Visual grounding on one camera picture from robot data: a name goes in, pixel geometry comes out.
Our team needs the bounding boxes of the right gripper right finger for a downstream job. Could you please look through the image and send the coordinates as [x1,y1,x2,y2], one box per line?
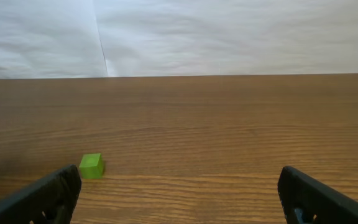
[277,166,358,224]

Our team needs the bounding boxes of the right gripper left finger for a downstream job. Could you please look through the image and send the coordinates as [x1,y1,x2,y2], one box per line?
[0,164,83,224]

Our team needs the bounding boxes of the green cube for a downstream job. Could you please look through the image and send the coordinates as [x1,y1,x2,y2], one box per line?
[78,152,106,180]

